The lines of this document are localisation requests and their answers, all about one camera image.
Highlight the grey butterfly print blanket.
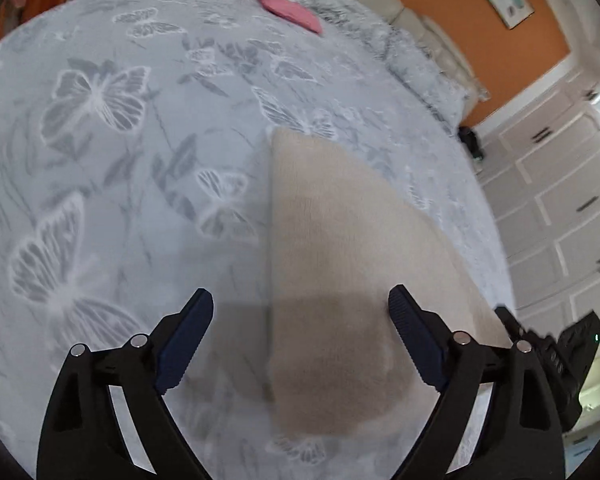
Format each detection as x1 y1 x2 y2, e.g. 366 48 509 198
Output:
0 0 517 480

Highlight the pink folded cloth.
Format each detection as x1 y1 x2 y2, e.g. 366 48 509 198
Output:
257 0 323 36

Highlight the cream padded headboard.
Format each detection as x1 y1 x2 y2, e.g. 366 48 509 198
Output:
247 0 492 103

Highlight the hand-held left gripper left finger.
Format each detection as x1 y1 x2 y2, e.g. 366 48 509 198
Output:
36 288 215 480

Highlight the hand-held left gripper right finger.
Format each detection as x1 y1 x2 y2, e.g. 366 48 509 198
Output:
387 284 567 480

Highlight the white panelled wardrobe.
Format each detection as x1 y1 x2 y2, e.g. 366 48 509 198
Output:
477 67 600 461

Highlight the small black object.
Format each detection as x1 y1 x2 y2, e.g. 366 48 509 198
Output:
457 126 486 163

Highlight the beige knit cardigan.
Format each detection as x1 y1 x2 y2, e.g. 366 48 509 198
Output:
266 127 513 436

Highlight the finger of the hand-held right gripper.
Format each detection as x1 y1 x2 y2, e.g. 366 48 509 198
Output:
495 305 546 350

